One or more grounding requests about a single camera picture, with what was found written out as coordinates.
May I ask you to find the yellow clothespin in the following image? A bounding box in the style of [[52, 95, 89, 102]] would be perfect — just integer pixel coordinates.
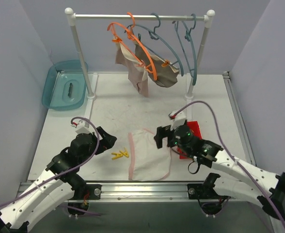
[[120, 148, 129, 158], [111, 153, 124, 160]]

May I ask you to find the white pink-trimmed underwear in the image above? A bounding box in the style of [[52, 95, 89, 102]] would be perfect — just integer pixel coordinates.
[[128, 129, 171, 182]]

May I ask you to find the blue hanger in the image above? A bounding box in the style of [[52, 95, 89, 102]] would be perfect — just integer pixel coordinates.
[[173, 14, 198, 86], [136, 13, 184, 76]]

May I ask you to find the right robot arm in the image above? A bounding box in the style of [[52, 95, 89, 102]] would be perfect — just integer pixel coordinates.
[[154, 124, 285, 220]]

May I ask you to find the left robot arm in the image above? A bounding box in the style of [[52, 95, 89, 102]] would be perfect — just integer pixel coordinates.
[[0, 127, 117, 233]]

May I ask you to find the grey beige underwear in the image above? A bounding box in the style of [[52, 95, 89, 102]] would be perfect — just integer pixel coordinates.
[[135, 44, 179, 88]]

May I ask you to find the beige brown underwear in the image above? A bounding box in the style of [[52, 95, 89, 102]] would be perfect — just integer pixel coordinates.
[[115, 43, 149, 97]]

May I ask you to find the orange clothespin on blue hanger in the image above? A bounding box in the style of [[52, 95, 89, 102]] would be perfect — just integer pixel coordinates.
[[161, 60, 170, 67]]

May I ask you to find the orange plastic hanger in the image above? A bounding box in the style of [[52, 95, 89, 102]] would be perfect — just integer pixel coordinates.
[[107, 12, 158, 81]]

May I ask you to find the red plastic bin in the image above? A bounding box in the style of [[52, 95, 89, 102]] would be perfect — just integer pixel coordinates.
[[177, 121, 202, 160]]

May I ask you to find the white clothes rack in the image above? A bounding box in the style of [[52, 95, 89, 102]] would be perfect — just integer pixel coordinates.
[[64, 8, 216, 125]]

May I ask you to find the teal plastic basin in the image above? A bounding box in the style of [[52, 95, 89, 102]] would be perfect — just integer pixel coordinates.
[[42, 60, 86, 111]]

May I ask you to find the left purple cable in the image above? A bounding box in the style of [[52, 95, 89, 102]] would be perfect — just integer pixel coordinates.
[[0, 116, 102, 217]]

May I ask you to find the purple cable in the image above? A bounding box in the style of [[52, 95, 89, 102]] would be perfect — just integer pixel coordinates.
[[171, 100, 285, 233], [0, 116, 102, 217]]

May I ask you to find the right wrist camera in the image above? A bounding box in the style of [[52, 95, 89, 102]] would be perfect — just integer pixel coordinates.
[[169, 111, 187, 131]]

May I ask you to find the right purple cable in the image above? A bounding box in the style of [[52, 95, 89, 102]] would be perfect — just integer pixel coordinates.
[[171, 100, 285, 233]]

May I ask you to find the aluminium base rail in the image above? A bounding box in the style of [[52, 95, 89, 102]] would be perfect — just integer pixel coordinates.
[[14, 181, 275, 204]]

